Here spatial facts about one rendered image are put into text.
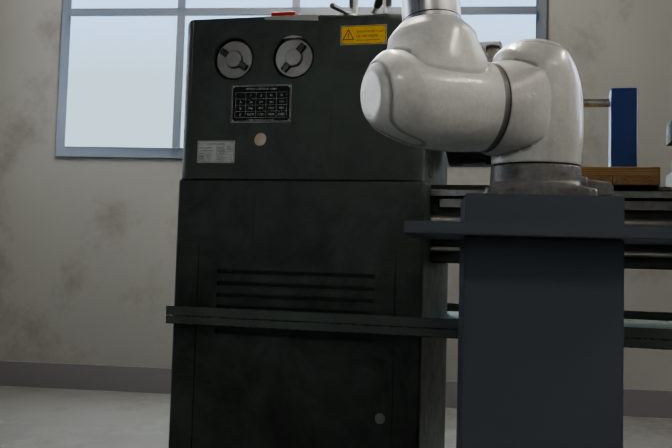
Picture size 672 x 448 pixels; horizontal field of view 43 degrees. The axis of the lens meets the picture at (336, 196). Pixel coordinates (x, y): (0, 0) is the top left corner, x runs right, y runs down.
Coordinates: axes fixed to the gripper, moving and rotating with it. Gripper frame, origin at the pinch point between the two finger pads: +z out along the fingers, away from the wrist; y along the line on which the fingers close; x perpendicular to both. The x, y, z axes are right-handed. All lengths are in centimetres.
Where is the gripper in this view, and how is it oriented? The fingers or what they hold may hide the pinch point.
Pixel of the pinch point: (370, 10)
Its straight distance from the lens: 217.4
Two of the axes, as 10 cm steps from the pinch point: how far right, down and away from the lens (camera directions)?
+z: -0.3, 10.0, -0.6
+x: 2.5, 0.7, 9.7
